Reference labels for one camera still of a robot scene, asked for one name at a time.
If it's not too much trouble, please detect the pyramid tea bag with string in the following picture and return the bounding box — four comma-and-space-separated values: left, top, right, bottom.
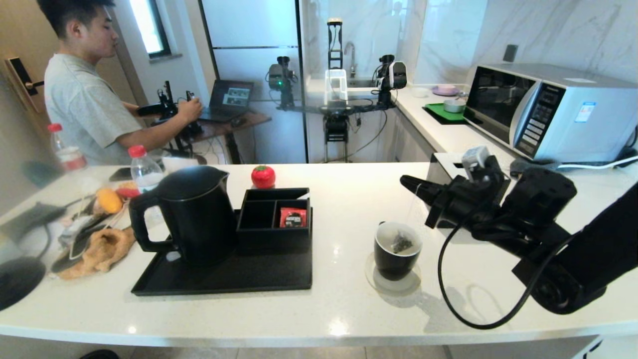
390, 184, 422, 255

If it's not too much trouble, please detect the black electric kettle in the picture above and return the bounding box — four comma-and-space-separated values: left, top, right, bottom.
129, 166, 237, 265

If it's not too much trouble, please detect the white kitchen cabinet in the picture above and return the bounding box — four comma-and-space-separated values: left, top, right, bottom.
381, 100, 440, 163

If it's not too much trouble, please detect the grey oven mitt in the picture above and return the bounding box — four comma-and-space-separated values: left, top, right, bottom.
509, 158, 560, 176

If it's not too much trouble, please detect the green tray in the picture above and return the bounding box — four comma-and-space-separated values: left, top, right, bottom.
422, 102, 469, 125

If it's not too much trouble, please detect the black mug white inside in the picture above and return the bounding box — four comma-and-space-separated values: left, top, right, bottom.
374, 221, 423, 281

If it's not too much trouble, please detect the white round coaster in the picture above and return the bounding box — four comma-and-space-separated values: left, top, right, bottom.
364, 252, 422, 295

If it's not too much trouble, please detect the black metal stand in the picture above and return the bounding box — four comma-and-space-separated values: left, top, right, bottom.
294, 97, 397, 163

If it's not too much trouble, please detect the black white robot device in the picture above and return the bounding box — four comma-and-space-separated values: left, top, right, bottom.
375, 55, 408, 108

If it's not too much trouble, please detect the white plastic rack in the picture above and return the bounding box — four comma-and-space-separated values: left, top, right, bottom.
325, 69, 348, 105

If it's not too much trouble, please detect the red coffee sachet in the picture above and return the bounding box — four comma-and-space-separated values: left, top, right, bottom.
279, 207, 307, 229

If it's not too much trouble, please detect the chrome kitchen faucet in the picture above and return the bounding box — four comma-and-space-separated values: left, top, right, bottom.
343, 41, 357, 79

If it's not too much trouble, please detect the silver microwave oven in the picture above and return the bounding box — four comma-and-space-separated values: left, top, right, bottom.
463, 62, 638, 163

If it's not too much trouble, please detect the red tomato-shaped timer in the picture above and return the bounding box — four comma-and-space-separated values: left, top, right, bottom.
251, 165, 276, 190

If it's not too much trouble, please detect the black compartment organizer box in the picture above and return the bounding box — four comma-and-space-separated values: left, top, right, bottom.
235, 188, 312, 252

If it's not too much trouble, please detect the black device with green light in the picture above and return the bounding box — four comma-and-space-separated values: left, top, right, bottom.
268, 56, 297, 110

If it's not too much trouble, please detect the brown wooden desk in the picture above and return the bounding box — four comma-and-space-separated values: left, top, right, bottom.
192, 111, 272, 164

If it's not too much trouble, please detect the black laptop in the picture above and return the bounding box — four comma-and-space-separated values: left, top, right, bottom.
199, 80, 255, 123

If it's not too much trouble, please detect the black serving tray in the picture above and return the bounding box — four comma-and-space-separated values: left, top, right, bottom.
131, 209, 314, 297

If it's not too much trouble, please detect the grey refrigerator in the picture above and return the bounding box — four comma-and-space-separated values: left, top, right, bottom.
197, 0, 307, 164

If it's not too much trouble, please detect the black teleoperation controller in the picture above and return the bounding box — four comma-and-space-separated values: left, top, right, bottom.
137, 81, 202, 145

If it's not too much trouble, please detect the clear water bottle red cap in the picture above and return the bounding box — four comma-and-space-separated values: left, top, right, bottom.
47, 123, 88, 173
127, 145, 165, 192

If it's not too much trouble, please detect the yellow toy corn cob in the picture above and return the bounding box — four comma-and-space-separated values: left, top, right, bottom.
96, 188, 124, 215

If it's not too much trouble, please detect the brown crumpled cloth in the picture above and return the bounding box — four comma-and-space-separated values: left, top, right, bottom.
52, 227, 138, 280

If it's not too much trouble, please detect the person in grey t-shirt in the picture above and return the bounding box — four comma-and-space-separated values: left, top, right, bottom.
37, 0, 202, 165

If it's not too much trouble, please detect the teal chair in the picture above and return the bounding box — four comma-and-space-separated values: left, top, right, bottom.
22, 160, 65, 190

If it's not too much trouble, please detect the grey folded cloth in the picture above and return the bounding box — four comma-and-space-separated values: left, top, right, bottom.
0, 202, 68, 240

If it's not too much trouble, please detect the black round flat object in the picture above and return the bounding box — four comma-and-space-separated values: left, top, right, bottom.
0, 256, 46, 312

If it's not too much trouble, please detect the white power cable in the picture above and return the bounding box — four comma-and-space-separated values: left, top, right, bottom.
556, 155, 638, 170

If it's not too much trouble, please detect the black microwave cable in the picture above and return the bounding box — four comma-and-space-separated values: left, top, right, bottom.
616, 125, 638, 161

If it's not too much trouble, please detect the window with dark frame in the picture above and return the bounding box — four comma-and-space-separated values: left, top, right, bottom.
127, 0, 171, 59

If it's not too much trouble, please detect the black thin cable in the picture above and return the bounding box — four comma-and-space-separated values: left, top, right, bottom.
30, 224, 53, 260

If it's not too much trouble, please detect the black door lock handle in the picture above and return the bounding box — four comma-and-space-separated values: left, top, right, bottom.
6, 57, 44, 98

